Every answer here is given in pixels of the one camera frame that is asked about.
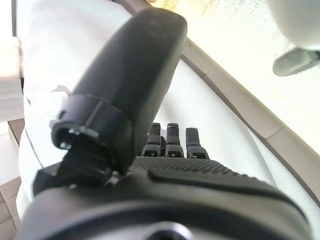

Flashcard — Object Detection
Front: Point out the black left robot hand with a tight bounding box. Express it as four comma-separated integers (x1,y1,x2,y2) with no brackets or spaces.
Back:
14,8,314,240

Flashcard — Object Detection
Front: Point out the white bed quilt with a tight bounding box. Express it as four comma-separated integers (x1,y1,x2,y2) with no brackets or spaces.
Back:
15,0,137,203

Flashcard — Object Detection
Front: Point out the white cloth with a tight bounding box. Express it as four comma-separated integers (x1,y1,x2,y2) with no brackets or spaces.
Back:
153,58,320,213

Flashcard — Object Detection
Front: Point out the grey rounded robot part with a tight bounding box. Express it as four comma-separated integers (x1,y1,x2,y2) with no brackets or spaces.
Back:
271,47,320,77

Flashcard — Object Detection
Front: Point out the white rounded robot part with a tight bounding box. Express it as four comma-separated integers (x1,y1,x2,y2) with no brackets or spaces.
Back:
266,0,320,49

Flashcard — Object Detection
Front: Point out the beige bed frame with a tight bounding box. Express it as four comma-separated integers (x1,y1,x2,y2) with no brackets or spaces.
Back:
181,38,320,201

